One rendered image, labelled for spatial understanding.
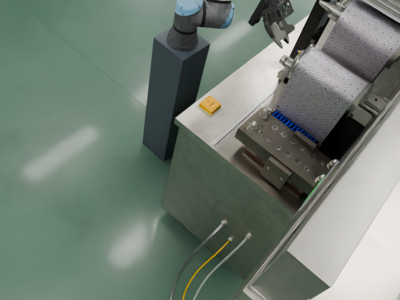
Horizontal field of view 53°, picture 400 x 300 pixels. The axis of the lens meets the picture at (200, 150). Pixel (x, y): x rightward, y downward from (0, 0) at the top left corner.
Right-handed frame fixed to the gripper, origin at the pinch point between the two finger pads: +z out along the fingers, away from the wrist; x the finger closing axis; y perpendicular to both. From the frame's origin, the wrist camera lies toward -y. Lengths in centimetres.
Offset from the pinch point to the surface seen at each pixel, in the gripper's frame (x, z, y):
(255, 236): -30, 74, -32
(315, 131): -3.9, 36.3, 1.0
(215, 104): -12.6, 13.9, -35.5
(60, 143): -40, 10, -159
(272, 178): -26, 43, -9
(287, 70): 6.7, 12.9, -8.5
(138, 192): -29, 56, -121
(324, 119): -3.9, 31.2, 7.1
